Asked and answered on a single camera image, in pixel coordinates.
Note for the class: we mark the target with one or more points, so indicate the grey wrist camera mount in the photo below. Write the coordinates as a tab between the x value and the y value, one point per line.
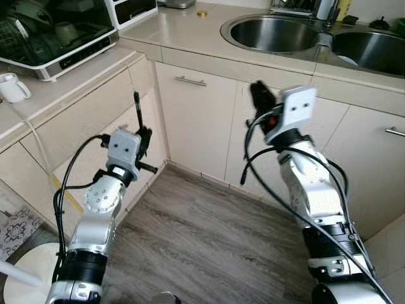
294	111
123	149

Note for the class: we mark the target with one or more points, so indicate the white plastic bottle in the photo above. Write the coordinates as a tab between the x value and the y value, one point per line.
326	9

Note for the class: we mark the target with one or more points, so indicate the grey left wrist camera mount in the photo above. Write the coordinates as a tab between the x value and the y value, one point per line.
123	149

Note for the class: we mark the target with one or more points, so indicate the white furniture panel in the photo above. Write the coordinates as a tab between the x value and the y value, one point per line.
389	266

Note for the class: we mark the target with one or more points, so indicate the countertop dishwasher with dark door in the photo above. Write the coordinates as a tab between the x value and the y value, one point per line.
57	38

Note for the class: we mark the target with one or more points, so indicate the stainless steel double sink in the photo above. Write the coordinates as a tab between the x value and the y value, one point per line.
272	35

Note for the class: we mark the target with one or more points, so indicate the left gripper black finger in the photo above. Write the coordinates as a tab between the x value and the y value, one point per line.
137	111

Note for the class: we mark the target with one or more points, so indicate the chrome upright tap post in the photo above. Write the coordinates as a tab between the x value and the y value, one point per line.
329	24

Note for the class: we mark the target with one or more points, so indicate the cream kitchen base cabinet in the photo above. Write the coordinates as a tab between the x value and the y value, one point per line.
196	126

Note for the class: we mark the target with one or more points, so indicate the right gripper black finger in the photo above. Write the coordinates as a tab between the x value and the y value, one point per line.
261	95

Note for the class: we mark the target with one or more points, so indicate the patterned floor mat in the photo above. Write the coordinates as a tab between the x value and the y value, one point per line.
16	231

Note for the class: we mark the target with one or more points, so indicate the black round sink plug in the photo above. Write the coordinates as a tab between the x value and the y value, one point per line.
379	25

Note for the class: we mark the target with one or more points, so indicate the grey metal appliance base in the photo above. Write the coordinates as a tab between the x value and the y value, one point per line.
177	4

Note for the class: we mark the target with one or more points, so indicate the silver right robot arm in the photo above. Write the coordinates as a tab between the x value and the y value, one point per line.
310	183

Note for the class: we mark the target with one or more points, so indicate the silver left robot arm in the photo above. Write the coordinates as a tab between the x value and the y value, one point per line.
101	196

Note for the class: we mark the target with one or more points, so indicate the white appliance with black panel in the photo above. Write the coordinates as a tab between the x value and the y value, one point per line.
133	12

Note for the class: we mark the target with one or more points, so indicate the small black block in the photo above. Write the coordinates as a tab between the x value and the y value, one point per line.
350	21

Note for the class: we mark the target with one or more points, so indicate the white ceramic mug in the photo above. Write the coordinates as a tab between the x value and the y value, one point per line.
11	87

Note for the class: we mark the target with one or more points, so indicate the white round stool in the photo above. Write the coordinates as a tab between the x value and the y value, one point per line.
28	278

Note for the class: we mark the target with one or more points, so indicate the small gold round lid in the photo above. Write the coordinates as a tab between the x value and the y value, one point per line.
202	14

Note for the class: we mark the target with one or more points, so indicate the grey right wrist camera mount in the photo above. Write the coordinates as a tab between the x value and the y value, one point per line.
294	111

